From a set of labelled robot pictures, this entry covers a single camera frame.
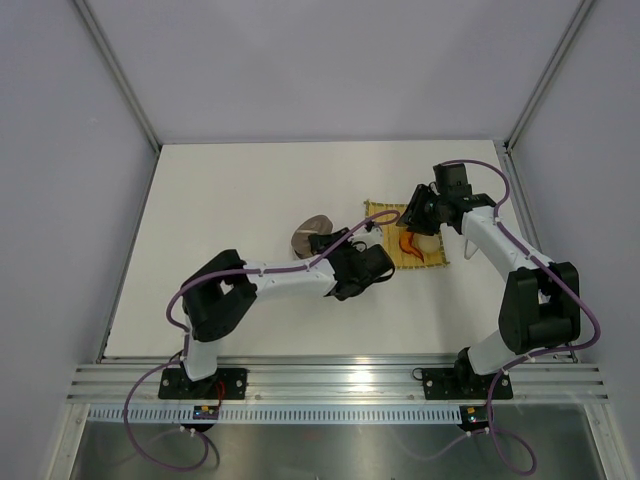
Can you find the right aluminium frame post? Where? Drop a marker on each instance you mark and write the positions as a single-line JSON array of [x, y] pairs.
[[550, 71]]

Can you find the white steamed bun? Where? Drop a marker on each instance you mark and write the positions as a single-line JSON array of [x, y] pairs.
[[428, 244]]

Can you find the metal tongs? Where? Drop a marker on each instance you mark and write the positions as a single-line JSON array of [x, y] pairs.
[[470, 249]]

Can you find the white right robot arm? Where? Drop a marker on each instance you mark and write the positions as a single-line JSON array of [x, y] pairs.
[[535, 313]]

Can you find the aluminium frame post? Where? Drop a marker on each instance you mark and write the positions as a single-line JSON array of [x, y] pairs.
[[108, 56], [550, 71]]

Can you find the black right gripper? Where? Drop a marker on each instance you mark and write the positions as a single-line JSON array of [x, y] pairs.
[[413, 212]]

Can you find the orange pumpkin slice toy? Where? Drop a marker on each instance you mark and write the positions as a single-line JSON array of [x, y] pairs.
[[406, 245]]

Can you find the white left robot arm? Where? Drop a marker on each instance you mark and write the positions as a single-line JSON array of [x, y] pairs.
[[220, 294]]

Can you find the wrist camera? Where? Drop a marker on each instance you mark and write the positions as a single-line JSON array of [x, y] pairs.
[[377, 262], [451, 180]]

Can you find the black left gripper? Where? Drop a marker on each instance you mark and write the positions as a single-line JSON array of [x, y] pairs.
[[322, 243]]

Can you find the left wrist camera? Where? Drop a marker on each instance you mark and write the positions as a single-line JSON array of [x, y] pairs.
[[377, 262]]

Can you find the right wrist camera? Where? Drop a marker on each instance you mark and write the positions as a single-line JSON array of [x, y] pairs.
[[451, 180]]

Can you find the white slotted cable duct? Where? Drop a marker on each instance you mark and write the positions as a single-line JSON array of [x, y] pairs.
[[280, 414]]

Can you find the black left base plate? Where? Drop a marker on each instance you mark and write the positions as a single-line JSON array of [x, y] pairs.
[[225, 384]]

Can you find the left aluminium frame post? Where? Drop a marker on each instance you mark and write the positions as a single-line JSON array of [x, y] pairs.
[[108, 56]]

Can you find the aluminium mounting rail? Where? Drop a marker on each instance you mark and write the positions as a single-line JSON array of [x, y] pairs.
[[376, 379]]

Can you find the yellow bamboo mat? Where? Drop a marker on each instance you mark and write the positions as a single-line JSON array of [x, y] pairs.
[[404, 261]]

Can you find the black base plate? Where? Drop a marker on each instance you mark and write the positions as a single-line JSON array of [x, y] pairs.
[[445, 384], [225, 384]]

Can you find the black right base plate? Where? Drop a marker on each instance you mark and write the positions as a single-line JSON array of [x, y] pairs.
[[445, 384]]

